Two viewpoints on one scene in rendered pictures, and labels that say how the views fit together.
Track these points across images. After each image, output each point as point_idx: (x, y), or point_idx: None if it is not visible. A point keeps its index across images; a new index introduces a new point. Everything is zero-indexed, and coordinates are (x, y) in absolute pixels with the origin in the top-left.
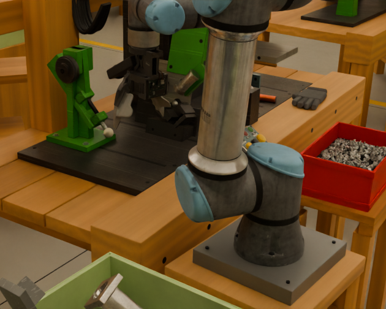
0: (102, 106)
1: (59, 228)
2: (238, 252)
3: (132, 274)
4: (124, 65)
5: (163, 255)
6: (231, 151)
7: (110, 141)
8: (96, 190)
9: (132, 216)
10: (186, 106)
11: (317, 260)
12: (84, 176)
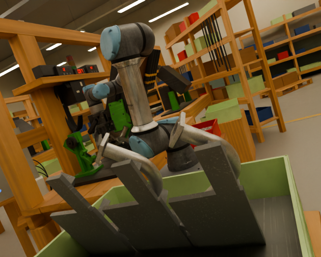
0: (95, 162)
1: (89, 201)
2: (172, 170)
3: (126, 190)
4: (93, 124)
5: None
6: (148, 118)
7: (102, 167)
8: (101, 183)
9: (119, 180)
10: (128, 141)
11: None
12: (95, 181)
